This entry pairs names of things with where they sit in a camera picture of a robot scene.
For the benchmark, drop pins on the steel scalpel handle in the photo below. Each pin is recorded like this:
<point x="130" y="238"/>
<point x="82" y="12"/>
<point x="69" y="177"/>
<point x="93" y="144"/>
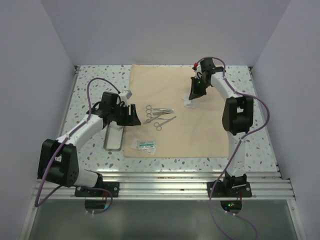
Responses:
<point x="151" y="119"/>

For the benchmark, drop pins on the steel forceps with rings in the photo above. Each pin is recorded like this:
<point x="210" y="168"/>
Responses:
<point x="162" y="117"/>

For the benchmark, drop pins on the green labelled sterile packet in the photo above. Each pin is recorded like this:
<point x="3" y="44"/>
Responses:
<point x="145" y="145"/>

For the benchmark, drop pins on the beige cloth mat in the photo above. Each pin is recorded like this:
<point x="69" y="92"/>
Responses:
<point x="194" y="133"/>

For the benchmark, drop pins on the upper steel scissors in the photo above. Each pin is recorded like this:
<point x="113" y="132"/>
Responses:
<point x="150" y="108"/>

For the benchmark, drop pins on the white sterile packet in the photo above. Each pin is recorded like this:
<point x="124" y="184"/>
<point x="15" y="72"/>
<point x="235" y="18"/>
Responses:
<point x="134" y="145"/>

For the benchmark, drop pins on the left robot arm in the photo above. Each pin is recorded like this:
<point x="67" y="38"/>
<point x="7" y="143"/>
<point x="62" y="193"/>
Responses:
<point x="59" y="162"/>

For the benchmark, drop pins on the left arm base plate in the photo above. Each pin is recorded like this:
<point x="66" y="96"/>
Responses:
<point x="104" y="189"/>

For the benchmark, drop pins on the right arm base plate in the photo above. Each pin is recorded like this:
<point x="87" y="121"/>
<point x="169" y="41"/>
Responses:
<point x="221" y="191"/>

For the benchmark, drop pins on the steel tweezers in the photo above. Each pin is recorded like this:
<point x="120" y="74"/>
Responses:
<point x="163" y="112"/>

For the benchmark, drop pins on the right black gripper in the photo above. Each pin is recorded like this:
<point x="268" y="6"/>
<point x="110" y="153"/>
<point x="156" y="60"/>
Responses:
<point x="195" y="93"/>

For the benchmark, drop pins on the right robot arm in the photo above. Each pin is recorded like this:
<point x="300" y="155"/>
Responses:
<point x="237" y="119"/>

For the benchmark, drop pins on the metal instrument tray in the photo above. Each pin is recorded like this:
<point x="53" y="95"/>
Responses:
<point x="113" y="140"/>

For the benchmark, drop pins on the aluminium rail frame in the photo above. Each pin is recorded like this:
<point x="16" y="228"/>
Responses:
<point x="272" y="210"/>

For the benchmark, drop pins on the lower steel scissors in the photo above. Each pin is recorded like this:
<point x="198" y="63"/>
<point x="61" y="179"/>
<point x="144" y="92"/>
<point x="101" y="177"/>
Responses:
<point x="159" y="126"/>

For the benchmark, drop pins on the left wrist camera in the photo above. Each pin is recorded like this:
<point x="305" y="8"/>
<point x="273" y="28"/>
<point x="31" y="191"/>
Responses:
<point x="125" y="95"/>

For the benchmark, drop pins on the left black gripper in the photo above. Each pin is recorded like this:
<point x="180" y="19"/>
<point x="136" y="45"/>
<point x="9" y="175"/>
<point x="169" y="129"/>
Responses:
<point x="130" y="120"/>

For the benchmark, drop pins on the steel scissors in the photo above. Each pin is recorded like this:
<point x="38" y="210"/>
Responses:
<point x="159" y="126"/>
<point x="150" y="108"/>

